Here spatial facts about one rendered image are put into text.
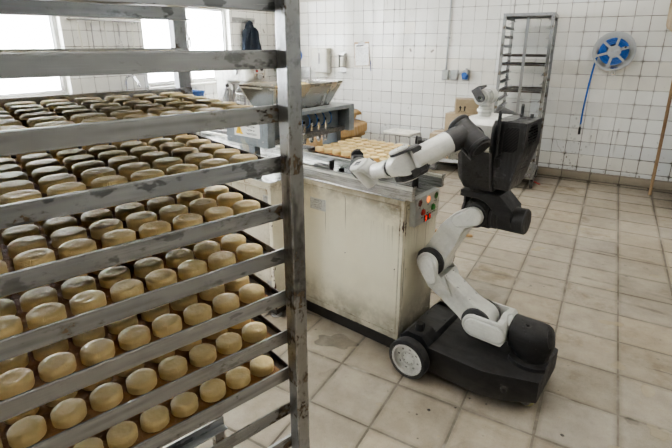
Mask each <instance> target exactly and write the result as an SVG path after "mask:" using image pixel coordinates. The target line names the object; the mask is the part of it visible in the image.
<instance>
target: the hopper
mask: <svg viewBox="0 0 672 448"><path fill-rule="evenodd" d="M302 82H306V83H309V84H302V85H301V87H302V109H303V108H310V107H316V106H323V105H329V104H330V103H331V101H332V99H333V97H334V96H335V94H336V92H337V90H338V89H339V87H340V85H341V84H342V82H343V81H341V80H324V79H301V83H302ZM311 83H313V84H311ZM238 85H239V86H240V88H241V90H242V91H243V93H244V94H245V96H246V98H247V99H248V101H249V102H250V104H251V105H252V106H253V107H256V106H266V105H277V104H278V87H275V86H278V83H277V81H271V82H259V83H246V84H238Z"/></svg>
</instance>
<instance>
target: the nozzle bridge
mask: <svg viewBox="0 0 672 448"><path fill-rule="evenodd" d="M328 111H330V112H331V115H332V120H331V115H330V113H329V112H328ZM322 112H323V113H324V115H325V117H326V118H327V119H326V120H327V123H329V122H330V120H331V123H330V124H327V129H324V124H323V122H324V116H323V114H322ZM315 114H316V115H317V117H318V118H319V119H320V124H323V125H322V126H320V130H317V125H316V122H317V118H316V115H315ZM307 115H309V117H310V120H312V122H313V125H314V126H315V125H316V126H315V127H313V132H310V128H307V129H306V133H303V139H307V138H312V137H316V136H320V135H325V134H328V137H327V140H324V138H323V145H324V144H330V143H332V142H338V141H341V131H343V130H348V131H350V130H354V104H353V103H343V102H332V101H331V103H330V104H329V105H323V106H316V107H310V108H303V109H302V120H303V121H305V124H306V127H308V126H309V117H308V116H307ZM226 130H227V141H231V142H236V143H240V149H241V150H244V151H247V152H250V153H253V154H256V155H259V156H261V151H260V147H261V148H266V149H271V148H275V146H276V145H280V135H279V122H276V123H268V124H260V125H252V126H243V127H235V128H227V129H226Z"/></svg>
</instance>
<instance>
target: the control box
mask: <svg viewBox="0 0 672 448"><path fill-rule="evenodd" d="M439 191H440V188H437V187H433V188H431V189H429V190H427V191H425V192H423V193H421V194H419V195H417V196H415V201H413V202H410V217H409V226H410V227H413V228H415V227H416V226H418V225H420V224H421V223H423V222H425V220H426V219H425V216H426V215H427V217H426V218H427V220H429V218H428V217H430V218H432V217H433V216H435V215H437V214H438V205H439ZM436 192H438V197H437V198H435V194H436ZM428 196H430V201H429V202H427V198H428ZM420 200H422V205H421V207H419V202H420ZM432 204H435V205H436V207H435V209H434V210H432V209H431V207H432ZM423 209H425V210H426V213H425V215H422V214H421V212H422V210H423ZM429 213H430V214H429ZM427 220H426V221H427Z"/></svg>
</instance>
